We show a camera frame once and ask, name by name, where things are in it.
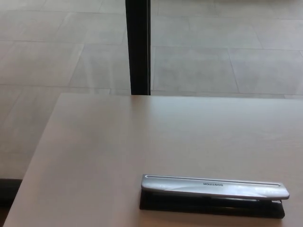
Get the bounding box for silver three-hole punch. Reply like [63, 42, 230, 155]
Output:
[139, 174, 290, 219]

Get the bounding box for black vertical window frame post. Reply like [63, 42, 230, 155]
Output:
[125, 0, 152, 96]

